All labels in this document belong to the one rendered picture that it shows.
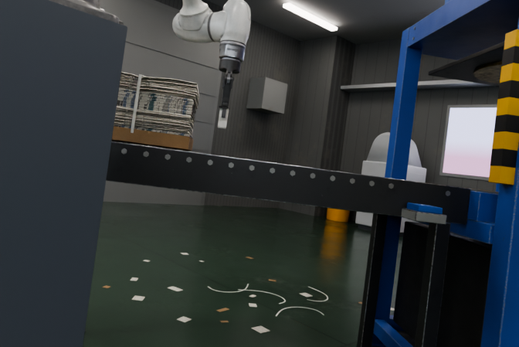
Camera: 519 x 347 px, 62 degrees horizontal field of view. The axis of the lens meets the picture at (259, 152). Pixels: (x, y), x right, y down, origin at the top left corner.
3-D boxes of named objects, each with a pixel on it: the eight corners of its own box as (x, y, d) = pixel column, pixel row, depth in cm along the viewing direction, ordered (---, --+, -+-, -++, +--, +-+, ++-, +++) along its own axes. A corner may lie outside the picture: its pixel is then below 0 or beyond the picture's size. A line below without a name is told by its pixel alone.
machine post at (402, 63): (369, 345, 207) (408, 26, 212) (363, 338, 216) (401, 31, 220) (387, 347, 208) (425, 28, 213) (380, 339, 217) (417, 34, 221)
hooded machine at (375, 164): (421, 236, 671) (432, 138, 676) (398, 238, 626) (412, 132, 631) (377, 227, 729) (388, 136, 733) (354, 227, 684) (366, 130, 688)
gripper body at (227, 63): (219, 61, 155) (216, 87, 155) (220, 56, 147) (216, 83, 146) (240, 65, 156) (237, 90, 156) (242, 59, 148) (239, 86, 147)
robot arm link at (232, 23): (252, 49, 155) (219, 48, 159) (258, 6, 155) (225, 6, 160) (240, 39, 145) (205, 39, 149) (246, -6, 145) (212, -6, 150)
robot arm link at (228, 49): (220, 39, 147) (218, 56, 146) (246, 43, 147) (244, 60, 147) (219, 45, 156) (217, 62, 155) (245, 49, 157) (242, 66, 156)
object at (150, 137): (140, 143, 143) (141, 130, 143) (151, 145, 171) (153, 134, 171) (188, 149, 144) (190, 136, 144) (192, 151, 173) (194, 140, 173)
